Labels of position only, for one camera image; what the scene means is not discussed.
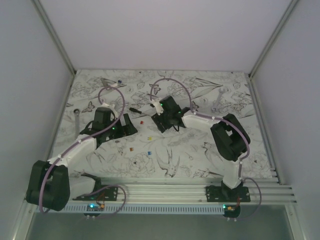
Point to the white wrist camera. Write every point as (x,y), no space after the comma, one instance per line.
(108,106)
(158,106)

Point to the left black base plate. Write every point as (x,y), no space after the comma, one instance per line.
(106,193)

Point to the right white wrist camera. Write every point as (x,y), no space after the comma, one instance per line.
(158,106)

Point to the silver ratchet wrench left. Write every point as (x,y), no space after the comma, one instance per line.
(77,122)

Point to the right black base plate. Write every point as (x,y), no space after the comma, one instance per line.
(219,194)

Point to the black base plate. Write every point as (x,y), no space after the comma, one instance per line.
(106,193)
(219,194)

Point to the controller board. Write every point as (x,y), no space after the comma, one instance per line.
(231,212)
(94,210)

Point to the metal bracket tool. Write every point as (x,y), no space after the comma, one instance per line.
(106,82)

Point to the silver open-end wrench right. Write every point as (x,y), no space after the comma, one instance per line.
(215,104)

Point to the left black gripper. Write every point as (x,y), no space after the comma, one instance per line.
(125,130)

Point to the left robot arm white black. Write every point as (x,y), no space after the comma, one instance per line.
(51,185)

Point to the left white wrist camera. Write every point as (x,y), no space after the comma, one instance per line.
(108,106)

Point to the aluminium rail frame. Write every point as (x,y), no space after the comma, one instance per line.
(168,34)

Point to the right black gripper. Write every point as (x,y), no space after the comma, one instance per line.
(157,120)

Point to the white slotted cable duct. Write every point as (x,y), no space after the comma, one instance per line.
(175,209)

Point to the right controller board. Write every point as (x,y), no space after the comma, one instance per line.
(231,212)

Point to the left controller board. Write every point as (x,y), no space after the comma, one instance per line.
(94,210)

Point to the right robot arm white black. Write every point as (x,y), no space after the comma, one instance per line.
(229,136)

